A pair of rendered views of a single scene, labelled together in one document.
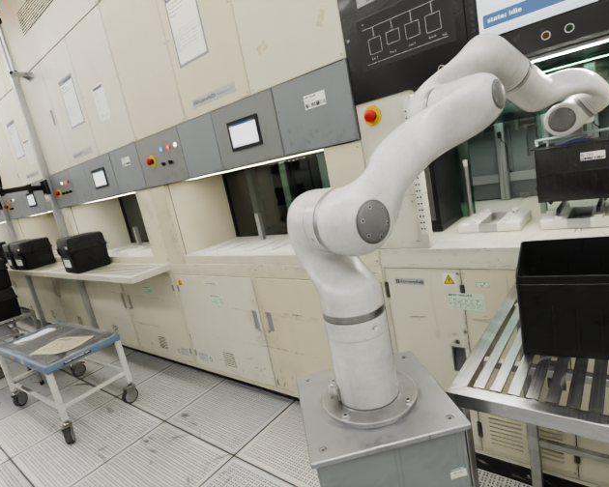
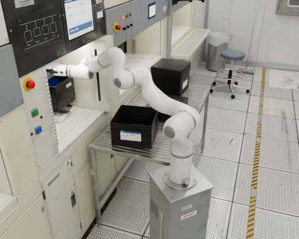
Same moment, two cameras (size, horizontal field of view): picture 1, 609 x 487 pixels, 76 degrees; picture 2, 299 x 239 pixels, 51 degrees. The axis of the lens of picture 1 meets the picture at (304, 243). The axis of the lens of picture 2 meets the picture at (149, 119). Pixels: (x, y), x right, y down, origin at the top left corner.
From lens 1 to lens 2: 1.93 m
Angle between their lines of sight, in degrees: 103
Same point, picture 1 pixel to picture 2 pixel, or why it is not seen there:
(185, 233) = not seen: outside the picture
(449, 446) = not seen: hidden behind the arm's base
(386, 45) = (33, 37)
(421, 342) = (60, 209)
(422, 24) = (49, 28)
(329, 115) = (2, 89)
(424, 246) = (56, 153)
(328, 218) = (199, 119)
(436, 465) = not seen: hidden behind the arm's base
